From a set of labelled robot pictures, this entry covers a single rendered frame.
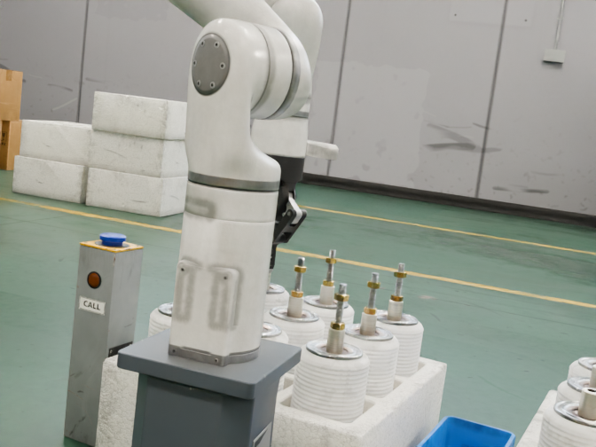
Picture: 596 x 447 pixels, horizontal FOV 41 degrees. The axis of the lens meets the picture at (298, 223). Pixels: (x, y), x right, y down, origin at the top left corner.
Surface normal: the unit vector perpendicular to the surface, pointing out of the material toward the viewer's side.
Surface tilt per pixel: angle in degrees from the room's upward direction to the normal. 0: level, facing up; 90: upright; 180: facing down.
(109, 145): 90
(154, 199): 90
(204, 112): 93
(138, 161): 90
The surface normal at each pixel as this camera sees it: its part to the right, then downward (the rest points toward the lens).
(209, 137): -0.65, 0.03
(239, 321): 0.53, 0.18
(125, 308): 0.89, 0.17
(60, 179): -0.31, 0.09
